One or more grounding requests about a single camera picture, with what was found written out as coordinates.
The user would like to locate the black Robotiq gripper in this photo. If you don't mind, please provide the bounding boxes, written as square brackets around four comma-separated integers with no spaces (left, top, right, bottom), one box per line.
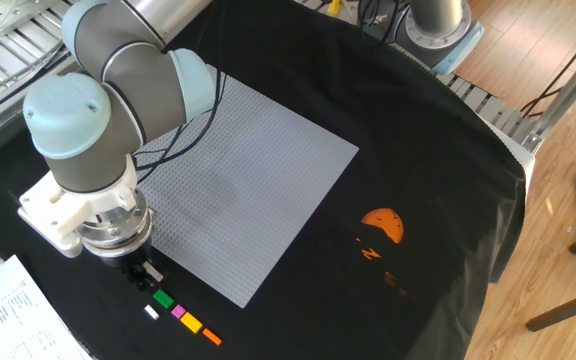
[101,239,167,292]

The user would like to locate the dark green Lego brick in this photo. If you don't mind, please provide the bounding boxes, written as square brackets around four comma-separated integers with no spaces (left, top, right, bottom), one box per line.
[152,288,176,310]

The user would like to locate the yellow Lego brick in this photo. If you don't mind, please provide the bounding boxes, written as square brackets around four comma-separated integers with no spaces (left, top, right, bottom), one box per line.
[179,311,204,335]

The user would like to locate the orange narrow Lego brick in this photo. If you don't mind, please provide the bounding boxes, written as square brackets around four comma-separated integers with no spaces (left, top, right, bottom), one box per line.
[201,327,223,347]

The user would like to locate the grey Lego baseplate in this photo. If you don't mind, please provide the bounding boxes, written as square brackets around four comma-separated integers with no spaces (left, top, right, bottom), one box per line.
[135,64,360,309]

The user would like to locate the white printed paper sheets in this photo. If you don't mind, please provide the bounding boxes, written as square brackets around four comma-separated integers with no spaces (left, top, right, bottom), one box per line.
[0,254,94,360]

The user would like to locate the black cloth with orange print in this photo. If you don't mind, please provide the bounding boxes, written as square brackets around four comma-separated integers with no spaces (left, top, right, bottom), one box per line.
[0,0,527,360]

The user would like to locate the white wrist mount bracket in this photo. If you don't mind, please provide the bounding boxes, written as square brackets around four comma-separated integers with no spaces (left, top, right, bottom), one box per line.
[16,154,142,259]

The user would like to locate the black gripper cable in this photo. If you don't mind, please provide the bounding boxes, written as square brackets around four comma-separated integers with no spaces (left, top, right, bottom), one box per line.
[131,69,229,185]

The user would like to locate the aluminium frame post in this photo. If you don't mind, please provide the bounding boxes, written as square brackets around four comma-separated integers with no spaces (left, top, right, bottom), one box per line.
[520,44,576,154]

